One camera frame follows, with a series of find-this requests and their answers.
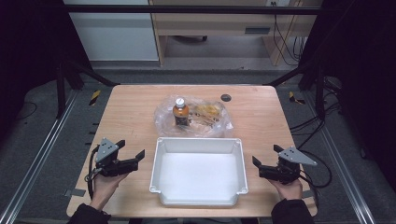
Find yellow snack packet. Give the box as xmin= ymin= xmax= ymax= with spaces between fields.
xmin=192 ymin=103 xmax=224 ymax=125

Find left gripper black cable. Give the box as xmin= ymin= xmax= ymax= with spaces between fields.
xmin=84 ymin=145 xmax=104 ymax=200

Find grey tape strip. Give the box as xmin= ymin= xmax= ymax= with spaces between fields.
xmin=63 ymin=188 xmax=87 ymax=198

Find clear plastic bag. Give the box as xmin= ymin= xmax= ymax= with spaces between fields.
xmin=153 ymin=94 xmax=234 ymax=139

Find black metal frame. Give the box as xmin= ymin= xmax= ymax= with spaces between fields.
xmin=54 ymin=4 xmax=328 ymax=120

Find wooden desk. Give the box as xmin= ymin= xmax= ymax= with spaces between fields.
xmin=148 ymin=0 xmax=323 ymax=67

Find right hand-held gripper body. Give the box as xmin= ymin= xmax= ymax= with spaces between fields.
xmin=258 ymin=146 xmax=318 ymax=185

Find white cabinet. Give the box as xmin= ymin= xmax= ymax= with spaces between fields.
xmin=62 ymin=0 xmax=160 ymax=63

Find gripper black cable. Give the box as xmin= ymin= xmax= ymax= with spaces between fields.
xmin=84 ymin=145 xmax=104 ymax=200
xmin=298 ymin=149 xmax=333 ymax=208

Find white plastic bin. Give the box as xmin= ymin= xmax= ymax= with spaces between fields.
xmin=148 ymin=136 xmax=249 ymax=208

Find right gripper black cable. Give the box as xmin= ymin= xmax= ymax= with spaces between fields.
xmin=298 ymin=149 xmax=333 ymax=208

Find black floor cables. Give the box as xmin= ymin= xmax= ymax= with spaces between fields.
xmin=289 ymin=76 xmax=368 ymax=160

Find yellow black floor tape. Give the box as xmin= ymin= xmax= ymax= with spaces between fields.
xmin=288 ymin=91 xmax=306 ymax=105
xmin=89 ymin=90 xmax=102 ymax=106

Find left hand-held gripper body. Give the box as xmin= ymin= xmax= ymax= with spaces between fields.
xmin=94 ymin=137 xmax=139 ymax=178

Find person's right hand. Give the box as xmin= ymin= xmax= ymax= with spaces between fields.
xmin=268 ymin=177 xmax=304 ymax=201

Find amber drink bottle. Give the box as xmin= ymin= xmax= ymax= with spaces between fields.
xmin=172 ymin=97 xmax=191 ymax=127

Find person's left hand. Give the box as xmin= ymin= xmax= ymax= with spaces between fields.
xmin=90 ymin=173 xmax=130 ymax=212

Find aluminium floor rail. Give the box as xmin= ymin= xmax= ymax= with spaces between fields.
xmin=0 ymin=90 xmax=79 ymax=224
xmin=303 ymin=91 xmax=377 ymax=224

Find hanging black cables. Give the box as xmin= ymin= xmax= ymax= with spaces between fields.
xmin=271 ymin=1 xmax=307 ymax=66

